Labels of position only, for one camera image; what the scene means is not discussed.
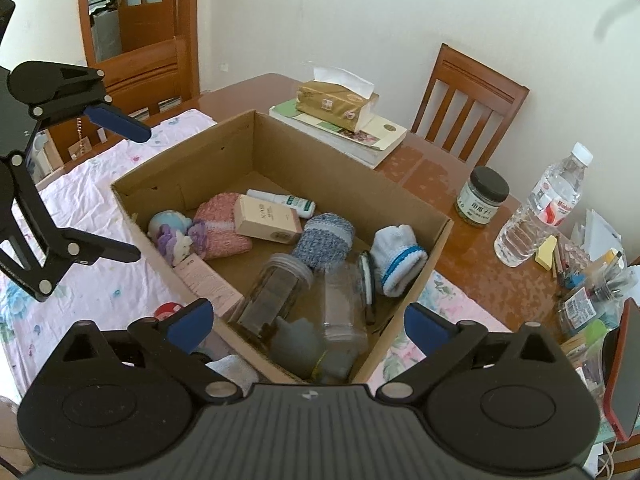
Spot brown wooden desktop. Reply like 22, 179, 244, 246
197, 72, 608, 346

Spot round metal tin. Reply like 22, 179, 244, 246
356, 251, 377, 325

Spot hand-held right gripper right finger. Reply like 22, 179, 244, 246
375, 302, 569, 406

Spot pink carton box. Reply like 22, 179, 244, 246
172, 254, 246, 322

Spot wooden chair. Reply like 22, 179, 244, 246
410, 42, 530, 166
47, 35, 193, 166

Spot clear pen holder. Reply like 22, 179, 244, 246
557, 247, 628, 336

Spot purple crochet toy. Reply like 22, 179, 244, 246
157, 222, 207, 267

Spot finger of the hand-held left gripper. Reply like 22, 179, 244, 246
0, 154, 142, 302
9, 61, 152, 144

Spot clear plastic jar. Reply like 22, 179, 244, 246
320, 261, 370, 356

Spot white blue knitted glove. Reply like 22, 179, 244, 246
370, 225, 428, 297

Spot red toy car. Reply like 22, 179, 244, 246
154, 301, 186, 321

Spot red tablet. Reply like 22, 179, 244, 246
602, 297, 640, 442

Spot blue-grey knitted sock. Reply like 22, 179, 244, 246
292, 212, 356, 271

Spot glass jar with black lid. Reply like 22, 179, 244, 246
454, 166, 510, 228

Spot cream book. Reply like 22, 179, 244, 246
340, 114, 408, 152

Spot grey plush toy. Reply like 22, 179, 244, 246
270, 317, 358, 383

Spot brown cardboard box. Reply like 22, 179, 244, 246
110, 109, 453, 385

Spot wooden door with glass panes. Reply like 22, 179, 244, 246
76, 0, 201, 106

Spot pink floral cloth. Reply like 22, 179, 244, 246
0, 108, 516, 401

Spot yellow sticky notes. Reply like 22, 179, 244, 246
535, 235, 558, 273

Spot yellow tissue box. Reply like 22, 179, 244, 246
295, 65, 379, 133

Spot clear water bottle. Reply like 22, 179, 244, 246
494, 142, 594, 267

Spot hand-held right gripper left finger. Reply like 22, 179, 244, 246
56, 298, 242, 404

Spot white bottle with green label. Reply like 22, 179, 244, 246
246, 189, 317, 218

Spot beige carton box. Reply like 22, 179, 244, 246
234, 194, 304, 245

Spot pink knitted sock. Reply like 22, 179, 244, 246
192, 194, 253, 261

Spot clear jar of brown cookies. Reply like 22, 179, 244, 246
236, 253, 315, 343

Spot white papers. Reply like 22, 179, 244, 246
570, 207, 626, 266

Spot thick white book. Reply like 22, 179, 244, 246
277, 115, 403, 170

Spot green book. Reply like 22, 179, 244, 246
269, 99, 351, 133

